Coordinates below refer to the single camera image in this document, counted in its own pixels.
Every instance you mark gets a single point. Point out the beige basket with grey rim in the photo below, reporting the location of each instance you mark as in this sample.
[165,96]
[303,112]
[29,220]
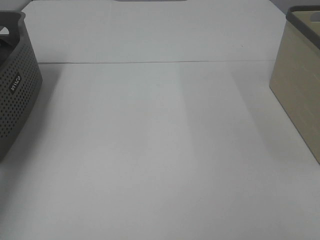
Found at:
[295,80]

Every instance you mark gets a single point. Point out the grey perforated plastic basket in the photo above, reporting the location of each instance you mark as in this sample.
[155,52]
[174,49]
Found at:
[20,78]

